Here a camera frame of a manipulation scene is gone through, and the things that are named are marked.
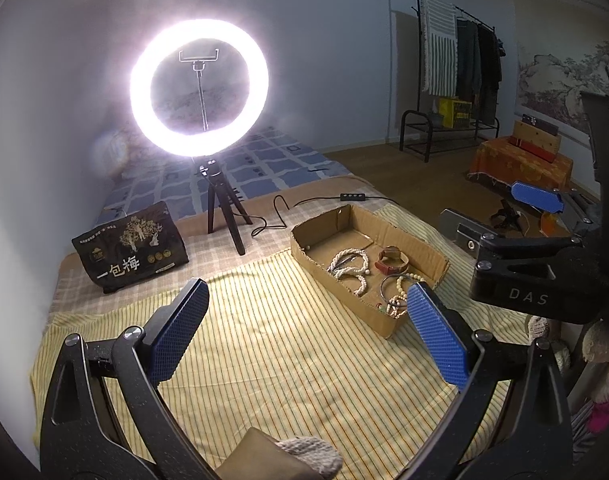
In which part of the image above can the cream bead bracelet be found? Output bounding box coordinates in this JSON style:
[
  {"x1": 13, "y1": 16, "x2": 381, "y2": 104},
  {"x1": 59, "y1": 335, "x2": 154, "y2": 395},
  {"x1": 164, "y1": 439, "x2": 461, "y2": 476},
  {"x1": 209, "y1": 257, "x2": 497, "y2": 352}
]
[{"x1": 385, "y1": 274, "x2": 428, "y2": 320}]

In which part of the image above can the landscape wall scroll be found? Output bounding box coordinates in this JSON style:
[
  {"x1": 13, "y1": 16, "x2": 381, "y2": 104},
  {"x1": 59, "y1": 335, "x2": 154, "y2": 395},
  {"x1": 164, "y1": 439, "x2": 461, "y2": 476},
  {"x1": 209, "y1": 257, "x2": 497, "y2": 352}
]
[{"x1": 515, "y1": 0, "x2": 609, "y2": 146}]

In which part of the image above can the beige plush toy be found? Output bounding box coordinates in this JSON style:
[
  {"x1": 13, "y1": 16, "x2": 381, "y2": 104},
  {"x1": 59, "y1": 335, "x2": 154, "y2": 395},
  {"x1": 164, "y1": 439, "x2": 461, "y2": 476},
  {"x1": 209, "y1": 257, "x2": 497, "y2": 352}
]
[{"x1": 582, "y1": 320, "x2": 609, "y2": 401}]

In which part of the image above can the blue patterned blanket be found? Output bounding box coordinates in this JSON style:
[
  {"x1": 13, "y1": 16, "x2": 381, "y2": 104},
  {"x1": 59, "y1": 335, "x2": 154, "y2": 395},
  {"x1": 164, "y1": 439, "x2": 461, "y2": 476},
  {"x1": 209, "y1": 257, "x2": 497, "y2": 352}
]
[{"x1": 102, "y1": 127, "x2": 355, "y2": 221}]

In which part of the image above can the black hanging garment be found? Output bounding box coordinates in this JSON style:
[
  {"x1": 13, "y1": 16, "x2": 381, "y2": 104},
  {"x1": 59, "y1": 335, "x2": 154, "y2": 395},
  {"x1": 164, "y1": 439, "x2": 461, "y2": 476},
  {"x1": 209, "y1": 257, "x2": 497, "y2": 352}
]
[{"x1": 477, "y1": 25, "x2": 503, "y2": 121}]

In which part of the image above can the black power cable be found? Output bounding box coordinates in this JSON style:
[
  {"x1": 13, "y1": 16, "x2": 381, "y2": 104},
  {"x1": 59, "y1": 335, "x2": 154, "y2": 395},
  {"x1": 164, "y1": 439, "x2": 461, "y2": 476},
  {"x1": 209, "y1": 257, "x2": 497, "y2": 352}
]
[{"x1": 252, "y1": 192, "x2": 380, "y2": 238}]

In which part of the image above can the black snack bag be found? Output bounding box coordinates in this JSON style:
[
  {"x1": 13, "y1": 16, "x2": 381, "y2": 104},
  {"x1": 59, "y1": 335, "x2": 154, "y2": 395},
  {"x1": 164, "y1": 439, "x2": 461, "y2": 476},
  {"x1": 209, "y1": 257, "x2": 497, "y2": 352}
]
[{"x1": 72, "y1": 201, "x2": 189, "y2": 295}]

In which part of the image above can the yellow box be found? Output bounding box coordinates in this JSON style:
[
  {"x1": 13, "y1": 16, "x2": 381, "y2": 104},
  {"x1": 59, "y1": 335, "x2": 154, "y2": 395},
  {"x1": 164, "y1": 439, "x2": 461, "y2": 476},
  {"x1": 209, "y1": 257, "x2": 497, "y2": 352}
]
[{"x1": 439, "y1": 98, "x2": 473, "y2": 127}]

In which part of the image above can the dark green hanging garment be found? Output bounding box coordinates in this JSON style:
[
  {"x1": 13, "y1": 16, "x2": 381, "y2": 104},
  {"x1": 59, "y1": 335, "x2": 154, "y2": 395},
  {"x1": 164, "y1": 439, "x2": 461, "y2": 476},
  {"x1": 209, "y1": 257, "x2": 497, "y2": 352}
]
[{"x1": 456, "y1": 20, "x2": 483, "y2": 106}]

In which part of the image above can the white ring light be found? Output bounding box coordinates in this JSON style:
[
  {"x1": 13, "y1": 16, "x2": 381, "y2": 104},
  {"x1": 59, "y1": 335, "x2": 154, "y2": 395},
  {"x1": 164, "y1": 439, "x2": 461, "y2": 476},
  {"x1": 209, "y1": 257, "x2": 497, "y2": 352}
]
[{"x1": 129, "y1": 17, "x2": 271, "y2": 157}]

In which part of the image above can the black plastic stand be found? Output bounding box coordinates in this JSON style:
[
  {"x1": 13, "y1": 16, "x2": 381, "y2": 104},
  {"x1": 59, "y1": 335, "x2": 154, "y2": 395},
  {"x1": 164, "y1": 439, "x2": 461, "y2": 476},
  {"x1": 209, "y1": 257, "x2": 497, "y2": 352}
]
[{"x1": 489, "y1": 200, "x2": 528, "y2": 233}]

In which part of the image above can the black clothes rack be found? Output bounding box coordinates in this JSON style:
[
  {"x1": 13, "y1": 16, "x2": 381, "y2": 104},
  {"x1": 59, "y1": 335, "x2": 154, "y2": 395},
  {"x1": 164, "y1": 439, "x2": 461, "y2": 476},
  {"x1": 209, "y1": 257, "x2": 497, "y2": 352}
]
[{"x1": 399, "y1": 0, "x2": 503, "y2": 163}]

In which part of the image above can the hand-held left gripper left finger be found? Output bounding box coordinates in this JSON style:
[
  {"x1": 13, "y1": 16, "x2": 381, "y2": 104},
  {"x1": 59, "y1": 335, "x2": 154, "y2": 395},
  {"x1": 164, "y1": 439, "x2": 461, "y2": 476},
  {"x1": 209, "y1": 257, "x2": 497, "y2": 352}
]
[{"x1": 38, "y1": 277, "x2": 220, "y2": 480}]

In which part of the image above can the striped hanging towel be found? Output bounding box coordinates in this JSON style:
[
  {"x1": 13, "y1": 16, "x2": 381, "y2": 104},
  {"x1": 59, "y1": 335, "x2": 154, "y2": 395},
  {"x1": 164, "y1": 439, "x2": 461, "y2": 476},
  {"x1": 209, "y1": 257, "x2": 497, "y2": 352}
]
[{"x1": 419, "y1": 0, "x2": 458, "y2": 96}]

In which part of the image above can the phone clamp holder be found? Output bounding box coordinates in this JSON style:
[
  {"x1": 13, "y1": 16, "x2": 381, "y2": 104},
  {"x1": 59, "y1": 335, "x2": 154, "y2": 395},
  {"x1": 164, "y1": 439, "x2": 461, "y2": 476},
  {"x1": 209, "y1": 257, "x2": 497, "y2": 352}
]
[{"x1": 178, "y1": 50, "x2": 220, "y2": 133}]

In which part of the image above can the black tripod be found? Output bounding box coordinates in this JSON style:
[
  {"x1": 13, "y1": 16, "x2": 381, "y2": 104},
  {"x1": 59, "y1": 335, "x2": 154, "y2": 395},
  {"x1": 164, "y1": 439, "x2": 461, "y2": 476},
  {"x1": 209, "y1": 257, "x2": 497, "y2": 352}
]
[{"x1": 198, "y1": 157, "x2": 254, "y2": 256}]

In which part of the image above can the pink cloth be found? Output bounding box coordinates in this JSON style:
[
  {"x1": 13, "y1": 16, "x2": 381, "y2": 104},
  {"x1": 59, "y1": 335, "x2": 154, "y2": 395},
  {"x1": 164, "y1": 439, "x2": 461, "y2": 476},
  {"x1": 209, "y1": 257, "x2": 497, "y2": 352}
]
[{"x1": 587, "y1": 400, "x2": 609, "y2": 436}]

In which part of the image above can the orange cloth covered stand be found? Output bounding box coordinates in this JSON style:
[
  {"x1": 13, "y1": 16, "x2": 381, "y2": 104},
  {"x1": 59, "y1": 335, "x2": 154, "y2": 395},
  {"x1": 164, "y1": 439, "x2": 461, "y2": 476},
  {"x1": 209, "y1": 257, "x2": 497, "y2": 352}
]
[{"x1": 467, "y1": 135, "x2": 574, "y2": 191}]

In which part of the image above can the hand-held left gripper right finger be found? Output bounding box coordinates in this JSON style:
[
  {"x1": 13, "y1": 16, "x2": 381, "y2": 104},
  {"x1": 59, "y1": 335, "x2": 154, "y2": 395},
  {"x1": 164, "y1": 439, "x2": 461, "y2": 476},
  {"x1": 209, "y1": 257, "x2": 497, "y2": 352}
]
[{"x1": 399, "y1": 281, "x2": 574, "y2": 480}]

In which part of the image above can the dark metal bangle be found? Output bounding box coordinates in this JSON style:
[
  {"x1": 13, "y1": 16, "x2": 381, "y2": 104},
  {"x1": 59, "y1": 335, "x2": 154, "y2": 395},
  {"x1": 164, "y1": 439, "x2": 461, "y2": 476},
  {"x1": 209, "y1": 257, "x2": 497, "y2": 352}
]
[{"x1": 381, "y1": 274, "x2": 410, "y2": 306}]

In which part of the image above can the brown strap wristwatch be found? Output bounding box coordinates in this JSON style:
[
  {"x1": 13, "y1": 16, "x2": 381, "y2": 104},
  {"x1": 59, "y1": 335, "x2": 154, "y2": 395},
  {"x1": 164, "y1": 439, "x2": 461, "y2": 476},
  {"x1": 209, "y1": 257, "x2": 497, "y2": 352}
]
[{"x1": 375, "y1": 245, "x2": 409, "y2": 277}]

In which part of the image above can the cardboard box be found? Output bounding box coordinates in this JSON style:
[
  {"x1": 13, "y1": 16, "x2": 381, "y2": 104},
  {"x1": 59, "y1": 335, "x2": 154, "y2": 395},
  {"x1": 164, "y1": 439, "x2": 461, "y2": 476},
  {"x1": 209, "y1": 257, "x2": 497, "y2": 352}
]
[{"x1": 290, "y1": 205, "x2": 450, "y2": 340}]

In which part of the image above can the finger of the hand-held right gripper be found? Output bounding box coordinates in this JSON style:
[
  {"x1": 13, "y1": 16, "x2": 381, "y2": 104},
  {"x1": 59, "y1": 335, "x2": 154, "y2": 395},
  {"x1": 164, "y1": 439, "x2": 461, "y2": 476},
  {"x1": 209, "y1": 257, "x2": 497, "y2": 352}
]
[
  {"x1": 439, "y1": 208, "x2": 585, "y2": 267},
  {"x1": 511, "y1": 180, "x2": 605, "y2": 228}
]

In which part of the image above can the striped yellow cloth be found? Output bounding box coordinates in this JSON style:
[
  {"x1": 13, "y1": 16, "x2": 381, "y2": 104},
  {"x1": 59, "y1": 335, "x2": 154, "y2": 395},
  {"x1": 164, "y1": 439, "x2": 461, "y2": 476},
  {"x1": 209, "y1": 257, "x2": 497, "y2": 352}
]
[{"x1": 30, "y1": 247, "x2": 525, "y2": 480}]

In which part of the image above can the beige checked bedsheet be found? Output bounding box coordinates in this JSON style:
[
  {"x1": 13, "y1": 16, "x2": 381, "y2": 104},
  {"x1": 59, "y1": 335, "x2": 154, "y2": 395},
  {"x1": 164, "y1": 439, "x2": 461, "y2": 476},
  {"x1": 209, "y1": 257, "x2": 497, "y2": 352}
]
[{"x1": 49, "y1": 200, "x2": 465, "y2": 321}]

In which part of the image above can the white pearl necklace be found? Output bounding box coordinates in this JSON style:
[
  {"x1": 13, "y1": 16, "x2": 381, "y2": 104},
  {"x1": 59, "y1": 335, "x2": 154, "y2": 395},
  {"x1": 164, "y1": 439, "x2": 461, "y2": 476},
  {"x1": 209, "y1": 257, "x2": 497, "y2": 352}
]
[{"x1": 329, "y1": 249, "x2": 371, "y2": 297}]

